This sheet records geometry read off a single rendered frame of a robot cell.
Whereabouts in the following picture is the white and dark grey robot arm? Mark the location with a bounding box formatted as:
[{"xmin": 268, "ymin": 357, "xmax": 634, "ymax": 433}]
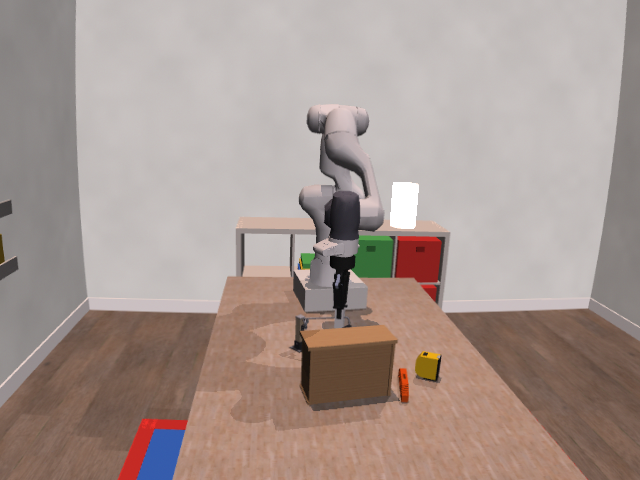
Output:
[{"xmin": 299, "ymin": 104, "xmax": 384, "ymax": 287}]

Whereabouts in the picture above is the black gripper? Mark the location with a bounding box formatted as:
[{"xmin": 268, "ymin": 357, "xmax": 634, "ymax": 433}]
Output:
[{"xmin": 330, "ymin": 255, "xmax": 355, "ymax": 328}]

